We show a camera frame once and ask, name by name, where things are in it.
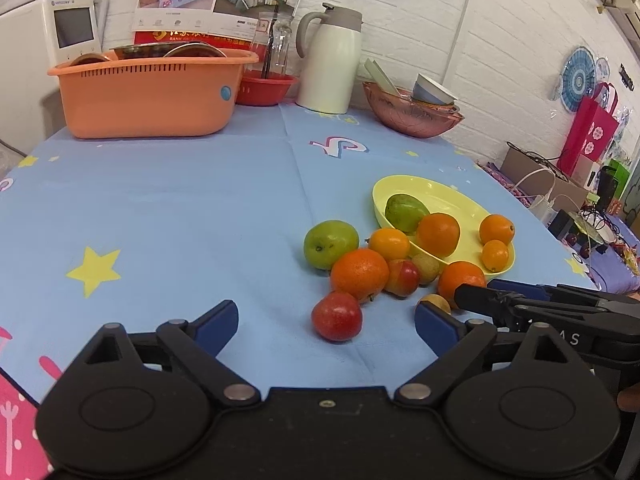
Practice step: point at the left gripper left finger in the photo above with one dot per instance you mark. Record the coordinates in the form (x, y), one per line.
(195, 345)

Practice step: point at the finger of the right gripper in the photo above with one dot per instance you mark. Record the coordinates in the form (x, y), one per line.
(506, 309)
(529, 291)

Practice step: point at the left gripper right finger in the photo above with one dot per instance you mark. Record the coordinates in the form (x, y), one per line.
(461, 350)

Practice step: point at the small orange tangerine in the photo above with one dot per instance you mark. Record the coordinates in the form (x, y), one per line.
(495, 256)

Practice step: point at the brown kiwi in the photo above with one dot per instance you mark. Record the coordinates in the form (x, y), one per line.
(437, 301)
(428, 267)

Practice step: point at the small red apple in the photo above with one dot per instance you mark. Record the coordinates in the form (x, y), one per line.
(404, 278)

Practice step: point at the large orange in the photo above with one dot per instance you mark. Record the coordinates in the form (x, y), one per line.
(438, 234)

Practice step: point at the yellow tangerine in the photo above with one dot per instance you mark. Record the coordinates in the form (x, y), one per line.
(390, 243)

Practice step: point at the red apple front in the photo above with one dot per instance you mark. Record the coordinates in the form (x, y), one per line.
(337, 317)

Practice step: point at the green mango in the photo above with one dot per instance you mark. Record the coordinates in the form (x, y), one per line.
(405, 212)

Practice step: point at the white power strip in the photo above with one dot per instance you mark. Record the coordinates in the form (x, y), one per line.
(542, 209)

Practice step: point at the cardboard box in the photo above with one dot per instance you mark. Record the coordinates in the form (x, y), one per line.
(533, 176)

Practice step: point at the yellow plastic plate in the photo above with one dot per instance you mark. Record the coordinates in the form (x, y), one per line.
(437, 197)

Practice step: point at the blue patterned tablecloth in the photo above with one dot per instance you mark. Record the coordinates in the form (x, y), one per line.
(143, 231)

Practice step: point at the green apple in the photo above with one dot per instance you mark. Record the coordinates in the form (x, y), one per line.
(326, 242)

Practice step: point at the pink gift bag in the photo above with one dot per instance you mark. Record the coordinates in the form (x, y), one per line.
(593, 128)

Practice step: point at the pink glass bowl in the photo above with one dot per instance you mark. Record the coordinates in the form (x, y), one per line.
(412, 118)

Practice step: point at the blue round fan decoration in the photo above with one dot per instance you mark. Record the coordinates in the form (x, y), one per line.
(580, 74)

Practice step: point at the white blue ceramic bowl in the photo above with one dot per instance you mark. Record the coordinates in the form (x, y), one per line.
(425, 89)

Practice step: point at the white dish in bowl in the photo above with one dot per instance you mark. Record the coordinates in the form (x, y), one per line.
(380, 78)

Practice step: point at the orange plastic basket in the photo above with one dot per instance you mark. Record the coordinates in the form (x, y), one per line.
(151, 97)

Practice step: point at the red plastic basket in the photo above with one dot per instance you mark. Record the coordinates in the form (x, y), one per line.
(257, 91)

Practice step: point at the white thermos jug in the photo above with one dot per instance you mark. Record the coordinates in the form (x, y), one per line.
(329, 43)

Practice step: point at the glass cup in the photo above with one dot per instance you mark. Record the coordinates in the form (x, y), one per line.
(271, 43)

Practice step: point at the white water purifier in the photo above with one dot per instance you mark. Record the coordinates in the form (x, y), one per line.
(35, 38)

